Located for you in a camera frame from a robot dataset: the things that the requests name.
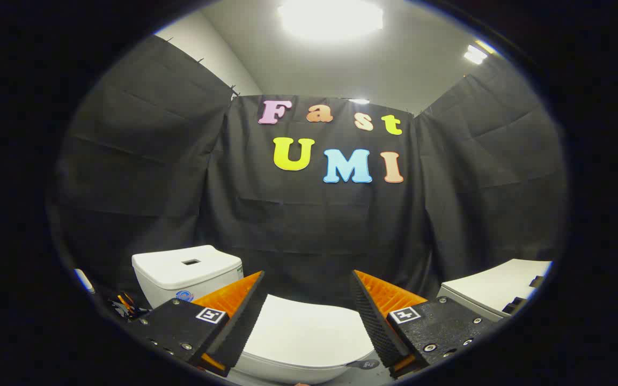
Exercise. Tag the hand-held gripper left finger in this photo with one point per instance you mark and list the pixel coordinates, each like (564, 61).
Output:
(239, 321)

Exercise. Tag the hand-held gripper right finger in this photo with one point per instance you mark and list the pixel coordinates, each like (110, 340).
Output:
(376, 321)

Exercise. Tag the white toilet lid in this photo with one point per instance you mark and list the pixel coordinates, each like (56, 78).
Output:
(303, 332)

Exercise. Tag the black backdrop cloth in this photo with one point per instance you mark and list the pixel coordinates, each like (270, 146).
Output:
(287, 225)

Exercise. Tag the grey drawer cabinet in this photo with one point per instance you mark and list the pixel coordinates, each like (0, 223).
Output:
(494, 284)

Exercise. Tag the small black box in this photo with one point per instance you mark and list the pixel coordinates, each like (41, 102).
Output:
(514, 305)
(537, 281)

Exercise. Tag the white rounded device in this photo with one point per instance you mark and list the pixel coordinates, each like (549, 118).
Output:
(85, 281)

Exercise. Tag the small ceiling light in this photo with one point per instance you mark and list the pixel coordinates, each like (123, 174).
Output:
(359, 101)
(475, 54)

